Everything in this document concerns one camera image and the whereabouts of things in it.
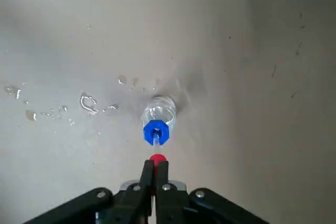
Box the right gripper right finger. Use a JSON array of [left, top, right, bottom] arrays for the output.
[[155, 159, 270, 224]]

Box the glass dropper with red bulb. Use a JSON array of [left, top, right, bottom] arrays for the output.
[[149, 129, 169, 199]]

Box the clear bottle with blue cap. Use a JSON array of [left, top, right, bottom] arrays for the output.
[[140, 95, 177, 148]]

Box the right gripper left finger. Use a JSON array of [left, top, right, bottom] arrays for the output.
[[25, 158, 155, 224]]

